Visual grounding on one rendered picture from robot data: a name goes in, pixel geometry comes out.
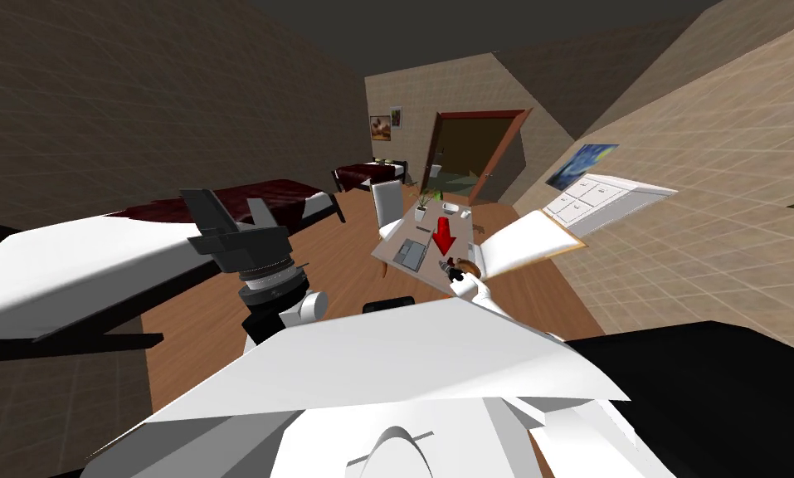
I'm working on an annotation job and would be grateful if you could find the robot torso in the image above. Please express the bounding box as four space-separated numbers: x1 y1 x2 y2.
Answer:
80 296 676 478

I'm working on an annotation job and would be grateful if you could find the white dresser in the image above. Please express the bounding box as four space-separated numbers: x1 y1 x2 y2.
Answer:
542 173 679 239

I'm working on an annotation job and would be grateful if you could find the white wood-edged panel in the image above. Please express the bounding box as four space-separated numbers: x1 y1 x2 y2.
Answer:
470 210 588 280

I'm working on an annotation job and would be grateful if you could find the beige table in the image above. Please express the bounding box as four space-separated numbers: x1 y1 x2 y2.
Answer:
369 192 484 297

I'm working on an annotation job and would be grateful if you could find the small dark red bed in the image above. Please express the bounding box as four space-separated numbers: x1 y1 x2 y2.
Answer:
332 159 409 194

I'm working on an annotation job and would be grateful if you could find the potted green plant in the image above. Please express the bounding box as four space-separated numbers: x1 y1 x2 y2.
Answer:
412 188 441 223

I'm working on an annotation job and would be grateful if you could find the blue night sky painting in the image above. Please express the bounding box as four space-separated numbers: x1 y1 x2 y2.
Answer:
544 143 620 193

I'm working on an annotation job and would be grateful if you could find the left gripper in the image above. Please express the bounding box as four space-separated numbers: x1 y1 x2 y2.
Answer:
178 188 296 276

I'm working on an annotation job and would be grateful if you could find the white chair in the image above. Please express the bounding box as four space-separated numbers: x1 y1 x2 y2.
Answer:
369 178 408 242

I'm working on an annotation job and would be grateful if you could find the grey laptop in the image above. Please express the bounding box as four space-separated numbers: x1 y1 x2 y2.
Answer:
394 238 431 273

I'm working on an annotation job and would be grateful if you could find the brown door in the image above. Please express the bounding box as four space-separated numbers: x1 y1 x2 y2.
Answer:
465 109 533 207

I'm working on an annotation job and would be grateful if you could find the red arrow-shaped object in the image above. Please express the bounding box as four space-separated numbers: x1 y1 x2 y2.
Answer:
432 217 458 257

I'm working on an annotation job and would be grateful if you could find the bed with dark red cover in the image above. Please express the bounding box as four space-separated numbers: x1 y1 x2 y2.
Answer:
0 178 347 365

